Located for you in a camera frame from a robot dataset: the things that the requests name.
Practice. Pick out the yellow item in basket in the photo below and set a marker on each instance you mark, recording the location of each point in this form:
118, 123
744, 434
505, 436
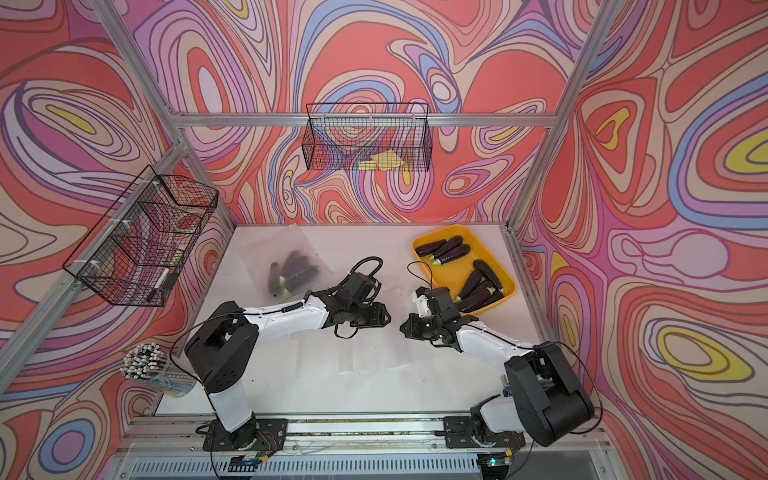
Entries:
385, 161

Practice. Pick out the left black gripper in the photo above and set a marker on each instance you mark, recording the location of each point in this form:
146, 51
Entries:
379, 315

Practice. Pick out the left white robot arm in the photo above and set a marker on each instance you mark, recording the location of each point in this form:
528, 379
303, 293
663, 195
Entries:
221, 348

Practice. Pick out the black wire basket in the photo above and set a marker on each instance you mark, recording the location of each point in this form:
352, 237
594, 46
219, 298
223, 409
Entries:
338, 135
135, 254

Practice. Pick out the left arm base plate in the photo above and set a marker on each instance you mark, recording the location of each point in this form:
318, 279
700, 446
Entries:
266, 435

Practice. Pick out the clear cup of sticks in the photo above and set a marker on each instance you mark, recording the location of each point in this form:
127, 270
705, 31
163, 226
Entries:
152, 365

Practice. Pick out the clear zip-top bag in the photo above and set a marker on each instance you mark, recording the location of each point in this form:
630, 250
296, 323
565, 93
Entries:
281, 263

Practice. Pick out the left black wire basket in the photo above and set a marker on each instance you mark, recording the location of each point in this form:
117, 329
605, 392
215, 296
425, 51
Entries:
135, 254

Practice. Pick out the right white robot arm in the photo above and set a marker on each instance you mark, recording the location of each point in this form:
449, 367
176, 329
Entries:
545, 398

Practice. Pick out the back black wire basket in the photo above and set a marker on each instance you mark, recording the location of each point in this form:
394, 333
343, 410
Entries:
338, 135

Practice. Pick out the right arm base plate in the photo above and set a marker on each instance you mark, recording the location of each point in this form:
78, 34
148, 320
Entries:
464, 432

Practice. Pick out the yellow plastic tray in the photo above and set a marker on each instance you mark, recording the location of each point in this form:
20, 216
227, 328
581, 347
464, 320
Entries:
454, 275

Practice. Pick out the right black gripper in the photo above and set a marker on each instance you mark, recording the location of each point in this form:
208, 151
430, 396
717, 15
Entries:
412, 321

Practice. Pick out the stack of clear bags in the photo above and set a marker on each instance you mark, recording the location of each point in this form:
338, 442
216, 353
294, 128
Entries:
340, 366

